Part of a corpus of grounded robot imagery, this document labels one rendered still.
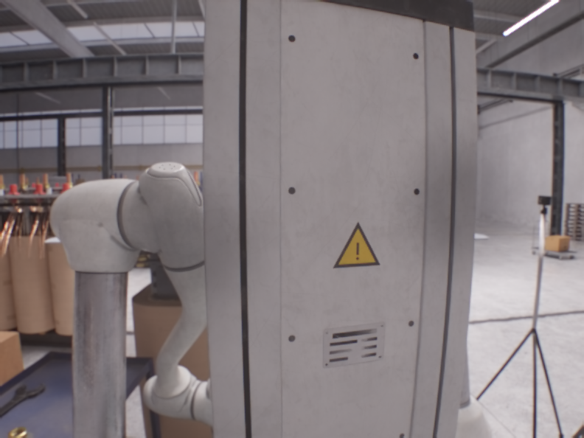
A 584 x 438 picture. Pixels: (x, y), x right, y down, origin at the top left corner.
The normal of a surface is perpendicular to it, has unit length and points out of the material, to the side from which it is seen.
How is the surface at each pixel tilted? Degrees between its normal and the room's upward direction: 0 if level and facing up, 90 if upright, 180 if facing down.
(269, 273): 90
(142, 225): 109
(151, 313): 90
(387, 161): 90
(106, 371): 84
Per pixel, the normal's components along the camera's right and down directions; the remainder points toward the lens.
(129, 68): 0.07, 0.07
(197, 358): 0.31, 0.07
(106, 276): 0.65, -0.05
